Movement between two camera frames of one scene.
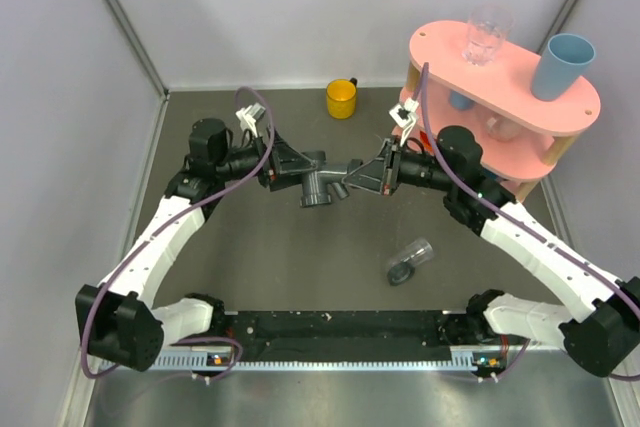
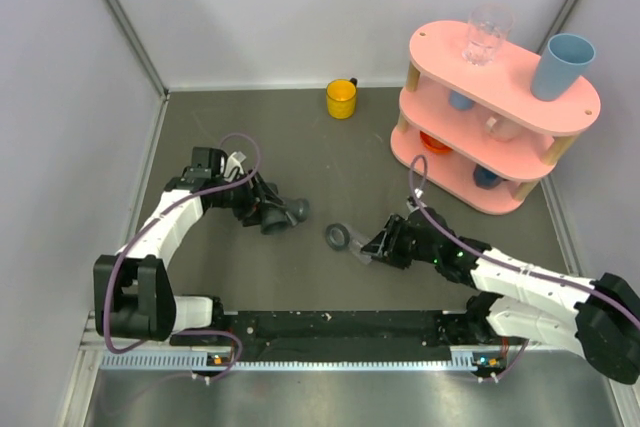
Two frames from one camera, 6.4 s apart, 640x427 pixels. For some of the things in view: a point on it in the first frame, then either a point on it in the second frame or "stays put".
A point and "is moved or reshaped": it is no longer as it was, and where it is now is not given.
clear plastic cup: [416, 252] is moved or reshaped
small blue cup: [459, 101] stays put
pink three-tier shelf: [520, 136] stays put
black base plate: [342, 336] stays put
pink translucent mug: [502, 128] stays put
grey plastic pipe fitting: [315, 184] to [275, 218]
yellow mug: [341, 98] stays put
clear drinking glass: [487, 29] stays put
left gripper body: [266, 173] to [244, 201]
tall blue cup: [566, 58] stays put
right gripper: [381, 174] to [385, 246]
